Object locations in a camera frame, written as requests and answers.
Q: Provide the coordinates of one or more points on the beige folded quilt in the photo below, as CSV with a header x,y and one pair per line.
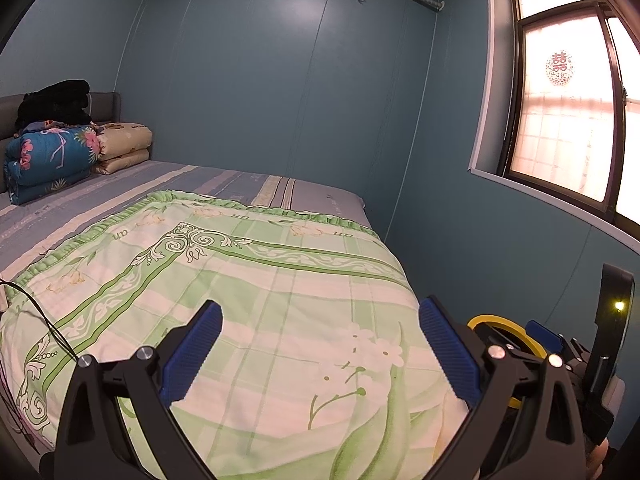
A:
x,y
125,147

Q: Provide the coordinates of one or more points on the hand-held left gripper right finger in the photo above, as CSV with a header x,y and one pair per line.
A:
x,y
450,350

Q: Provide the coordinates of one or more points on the grey bed headboard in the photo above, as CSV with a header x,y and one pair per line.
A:
x,y
107,107

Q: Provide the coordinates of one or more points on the yellow-rimmed black trash bin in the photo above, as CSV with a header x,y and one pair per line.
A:
x,y
482,321

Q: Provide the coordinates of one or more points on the blue floral folded quilt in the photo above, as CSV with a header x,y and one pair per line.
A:
x,y
50,160

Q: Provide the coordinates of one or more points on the brown framed window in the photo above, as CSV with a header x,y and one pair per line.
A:
x,y
565,125

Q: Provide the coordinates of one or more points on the red round window sticker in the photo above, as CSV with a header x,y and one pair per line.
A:
x,y
560,68

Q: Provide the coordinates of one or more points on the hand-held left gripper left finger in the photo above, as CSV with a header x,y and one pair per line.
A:
x,y
192,350

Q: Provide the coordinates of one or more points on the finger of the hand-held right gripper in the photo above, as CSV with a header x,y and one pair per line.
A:
x,y
546,337

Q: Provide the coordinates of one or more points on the black clothes pile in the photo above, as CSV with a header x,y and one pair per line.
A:
x,y
52,105

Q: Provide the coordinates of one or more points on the person's right hand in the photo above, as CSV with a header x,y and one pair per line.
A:
x,y
595,460

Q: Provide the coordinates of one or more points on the green floral blanket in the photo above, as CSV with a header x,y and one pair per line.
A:
x,y
280,280

